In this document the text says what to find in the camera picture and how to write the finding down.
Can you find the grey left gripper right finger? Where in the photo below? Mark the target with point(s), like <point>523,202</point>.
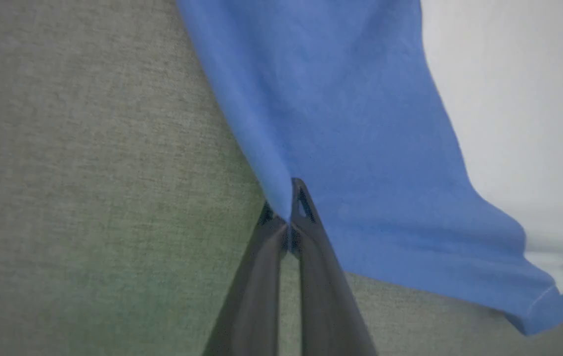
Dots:
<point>328,301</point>

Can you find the blue and white shirt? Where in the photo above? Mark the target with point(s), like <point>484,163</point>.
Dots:
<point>360,148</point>

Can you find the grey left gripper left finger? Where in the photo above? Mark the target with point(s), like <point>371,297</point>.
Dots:
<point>251,296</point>

